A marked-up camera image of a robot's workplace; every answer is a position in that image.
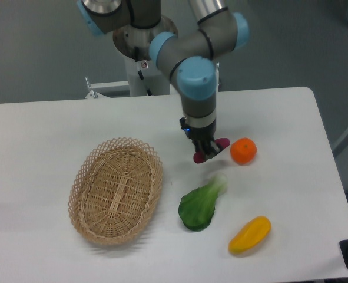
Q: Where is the woven wicker basket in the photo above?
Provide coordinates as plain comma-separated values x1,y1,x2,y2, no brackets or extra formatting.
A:
68,137,163,245

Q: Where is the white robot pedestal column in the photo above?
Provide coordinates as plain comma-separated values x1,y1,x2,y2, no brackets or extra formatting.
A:
112,15,177,97

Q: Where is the green bok choy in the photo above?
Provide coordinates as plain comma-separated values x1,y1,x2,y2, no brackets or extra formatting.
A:
178,173,228,232

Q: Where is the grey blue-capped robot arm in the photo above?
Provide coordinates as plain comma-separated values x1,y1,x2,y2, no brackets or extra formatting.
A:
77,1,250,163

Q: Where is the orange tangerine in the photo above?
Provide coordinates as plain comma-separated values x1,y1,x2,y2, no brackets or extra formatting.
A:
230,137,257,165

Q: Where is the yellow mango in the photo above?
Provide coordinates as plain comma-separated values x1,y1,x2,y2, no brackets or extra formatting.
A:
228,216,271,254

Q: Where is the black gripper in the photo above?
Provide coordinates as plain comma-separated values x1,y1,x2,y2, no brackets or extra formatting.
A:
180,117,223,161

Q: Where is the black cable on pedestal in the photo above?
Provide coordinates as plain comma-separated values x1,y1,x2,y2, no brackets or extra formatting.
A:
134,46,154,97

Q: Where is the purple sweet potato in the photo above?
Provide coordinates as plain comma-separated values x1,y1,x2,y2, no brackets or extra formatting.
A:
193,138,230,164

